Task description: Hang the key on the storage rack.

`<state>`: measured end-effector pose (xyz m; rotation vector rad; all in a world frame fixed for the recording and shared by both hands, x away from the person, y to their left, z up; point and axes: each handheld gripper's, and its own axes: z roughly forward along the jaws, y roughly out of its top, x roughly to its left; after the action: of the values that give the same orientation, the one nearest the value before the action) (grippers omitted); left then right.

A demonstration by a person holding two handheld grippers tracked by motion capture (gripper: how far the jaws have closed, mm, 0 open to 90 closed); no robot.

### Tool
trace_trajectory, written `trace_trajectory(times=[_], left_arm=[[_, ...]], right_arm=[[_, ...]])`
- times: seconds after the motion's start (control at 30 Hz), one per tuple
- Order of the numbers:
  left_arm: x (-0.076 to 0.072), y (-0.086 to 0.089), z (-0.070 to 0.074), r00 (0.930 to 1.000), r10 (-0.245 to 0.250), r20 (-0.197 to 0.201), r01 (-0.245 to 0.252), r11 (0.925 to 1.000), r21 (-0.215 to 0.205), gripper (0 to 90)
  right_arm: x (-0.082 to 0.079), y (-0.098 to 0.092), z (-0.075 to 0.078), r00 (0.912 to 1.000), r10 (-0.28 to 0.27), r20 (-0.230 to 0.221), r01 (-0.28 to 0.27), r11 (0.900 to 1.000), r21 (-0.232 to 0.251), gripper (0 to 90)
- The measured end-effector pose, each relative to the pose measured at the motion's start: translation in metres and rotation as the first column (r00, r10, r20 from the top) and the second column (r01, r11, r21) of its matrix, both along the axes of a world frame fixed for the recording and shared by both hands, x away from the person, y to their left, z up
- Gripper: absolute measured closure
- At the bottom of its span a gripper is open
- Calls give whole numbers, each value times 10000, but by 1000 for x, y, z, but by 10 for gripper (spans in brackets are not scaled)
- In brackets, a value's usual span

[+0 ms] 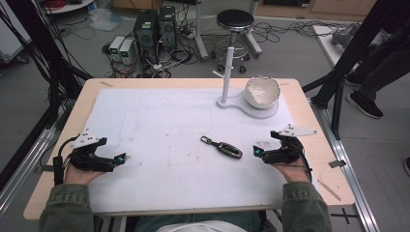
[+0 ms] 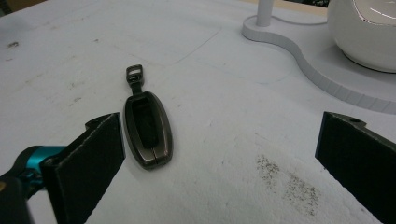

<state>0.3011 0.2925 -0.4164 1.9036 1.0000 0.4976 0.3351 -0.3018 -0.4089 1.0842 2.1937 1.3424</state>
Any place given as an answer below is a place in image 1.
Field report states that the black round stool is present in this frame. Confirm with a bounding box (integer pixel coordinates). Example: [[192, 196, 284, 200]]
[[210, 8, 256, 74]]

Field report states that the person's left hand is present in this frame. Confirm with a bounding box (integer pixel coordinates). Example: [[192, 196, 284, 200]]
[[63, 160, 104, 187]]

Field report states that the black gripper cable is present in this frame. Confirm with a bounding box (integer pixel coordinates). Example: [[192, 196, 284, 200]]
[[297, 137, 314, 182], [52, 136, 80, 187]]

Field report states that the black computer tower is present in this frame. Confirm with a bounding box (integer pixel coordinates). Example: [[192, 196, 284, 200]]
[[158, 5, 178, 52], [132, 9, 160, 64]]

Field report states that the white eggshell-shaped bowl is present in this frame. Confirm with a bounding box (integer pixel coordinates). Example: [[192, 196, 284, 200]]
[[244, 75, 281, 110]]

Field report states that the person's white shirt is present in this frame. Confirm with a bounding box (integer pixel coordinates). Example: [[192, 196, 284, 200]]
[[156, 219, 242, 232]]

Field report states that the black car key with ring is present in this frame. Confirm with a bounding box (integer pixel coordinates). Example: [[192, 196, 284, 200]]
[[199, 134, 244, 160]]

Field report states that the white table mat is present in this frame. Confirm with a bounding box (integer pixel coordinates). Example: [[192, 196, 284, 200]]
[[84, 86, 312, 215]]

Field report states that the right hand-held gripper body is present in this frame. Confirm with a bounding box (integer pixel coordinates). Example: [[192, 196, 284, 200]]
[[261, 124, 318, 166]]

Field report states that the thin wooden stick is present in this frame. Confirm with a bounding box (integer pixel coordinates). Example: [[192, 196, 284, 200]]
[[316, 179, 342, 202]]

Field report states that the person's right hand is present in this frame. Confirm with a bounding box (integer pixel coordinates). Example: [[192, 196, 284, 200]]
[[272, 162, 312, 185]]

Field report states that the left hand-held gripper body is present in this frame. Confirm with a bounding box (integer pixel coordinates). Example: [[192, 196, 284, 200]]
[[69, 129, 118, 173]]

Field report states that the tangle of floor cables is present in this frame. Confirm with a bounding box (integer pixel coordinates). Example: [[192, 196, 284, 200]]
[[250, 19, 361, 44]]

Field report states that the black metal frame stand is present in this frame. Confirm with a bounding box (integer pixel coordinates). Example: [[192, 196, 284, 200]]
[[302, 0, 410, 141], [0, 0, 93, 130]]

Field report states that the white stand with post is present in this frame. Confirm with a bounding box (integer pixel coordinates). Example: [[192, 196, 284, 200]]
[[212, 45, 280, 120]]

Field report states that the grey power supply unit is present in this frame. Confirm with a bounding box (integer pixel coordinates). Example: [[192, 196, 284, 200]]
[[108, 35, 126, 62], [119, 39, 135, 66]]

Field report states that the aluminium rail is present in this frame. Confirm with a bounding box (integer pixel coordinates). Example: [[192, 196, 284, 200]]
[[308, 98, 381, 232], [0, 105, 73, 216]]

